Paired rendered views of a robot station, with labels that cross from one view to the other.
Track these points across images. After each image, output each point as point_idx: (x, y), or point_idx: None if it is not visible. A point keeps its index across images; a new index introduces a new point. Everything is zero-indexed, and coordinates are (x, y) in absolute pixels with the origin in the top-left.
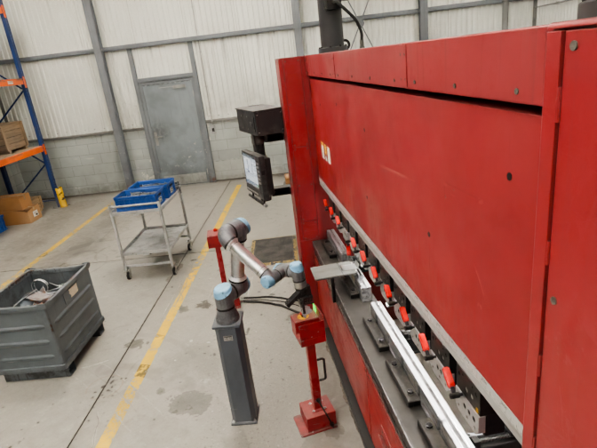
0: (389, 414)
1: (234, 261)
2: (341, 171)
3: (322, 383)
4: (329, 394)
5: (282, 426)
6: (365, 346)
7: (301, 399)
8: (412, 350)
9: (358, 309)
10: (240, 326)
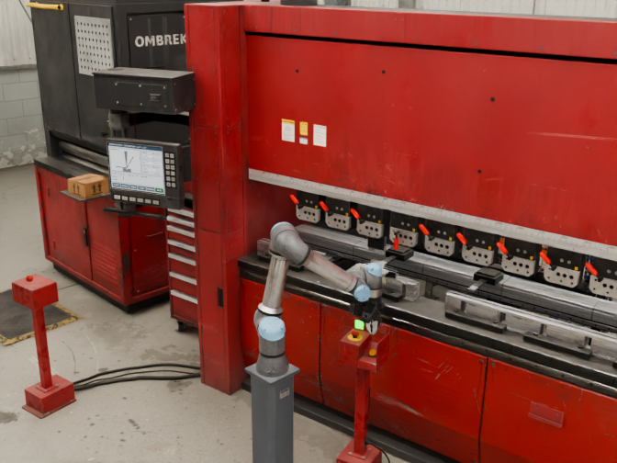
0: (566, 377)
1: (278, 284)
2: (378, 151)
3: (313, 437)
4: (334, 444)
5: None
6: (483, 333)
7: (313, 462)
8: None
9: (420, 309)
10: (299, 371)
